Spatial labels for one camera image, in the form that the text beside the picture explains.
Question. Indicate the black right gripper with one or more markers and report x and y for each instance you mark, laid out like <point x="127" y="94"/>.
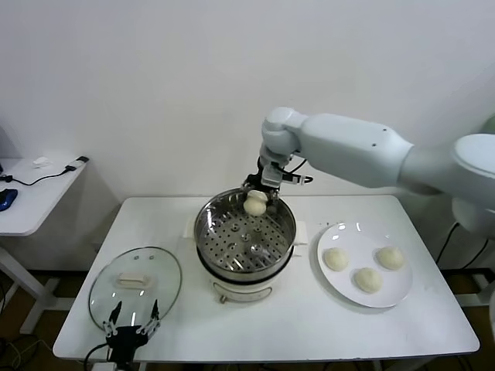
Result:
<point x="256" y="178"/>

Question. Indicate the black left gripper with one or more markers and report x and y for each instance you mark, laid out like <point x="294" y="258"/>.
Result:
<point x="125" y="340"/>

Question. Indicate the white steamed baozi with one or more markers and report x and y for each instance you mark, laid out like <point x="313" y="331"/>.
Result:
<point x="390" y="258"/>
<point x="367" y="280"/>
<point x="254" y="206"/>
<point x="335" y="259"/>

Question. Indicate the glass pot lid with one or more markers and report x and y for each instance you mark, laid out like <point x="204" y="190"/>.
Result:
<point x="154" y="270"/>

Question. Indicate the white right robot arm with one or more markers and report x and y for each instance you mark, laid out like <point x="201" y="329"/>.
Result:
<point x="348" y="147"/>

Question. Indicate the stainless steel steamer basket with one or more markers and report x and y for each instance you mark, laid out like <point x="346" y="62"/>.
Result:
<point x="232" y="247"/>

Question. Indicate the white round plate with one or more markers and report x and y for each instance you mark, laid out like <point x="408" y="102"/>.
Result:
<point x="333" y="239"/>

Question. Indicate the white electric cooker pot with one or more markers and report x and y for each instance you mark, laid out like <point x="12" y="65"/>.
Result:
<point x="239" y="290"/>

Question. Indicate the white side desk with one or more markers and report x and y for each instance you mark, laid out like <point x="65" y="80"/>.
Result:
<point x="38" y="208"/>

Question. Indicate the white black adapter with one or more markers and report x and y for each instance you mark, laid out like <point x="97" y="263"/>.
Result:
<point x="82" y="160"/>

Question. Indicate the blue computer mouse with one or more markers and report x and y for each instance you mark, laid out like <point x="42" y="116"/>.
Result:
<point x="7" y="199"/>

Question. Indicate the white crumpled tissue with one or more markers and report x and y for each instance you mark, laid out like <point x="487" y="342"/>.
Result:
<point x="40" y="162"/>

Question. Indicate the pale green appliance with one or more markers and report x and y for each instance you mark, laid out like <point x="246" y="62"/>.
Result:
<point x="489" y="125"/>

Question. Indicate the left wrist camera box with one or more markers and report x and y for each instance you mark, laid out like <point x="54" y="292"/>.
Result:
<point x="103" y="367"/>

